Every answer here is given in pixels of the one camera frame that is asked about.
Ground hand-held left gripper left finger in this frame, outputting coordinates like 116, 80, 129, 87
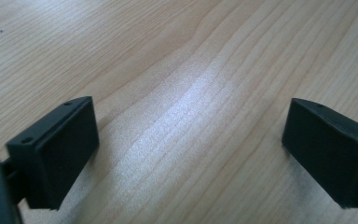
6, 95, 101, 211

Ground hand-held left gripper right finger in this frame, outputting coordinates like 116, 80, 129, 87
281, 97, 358, 209

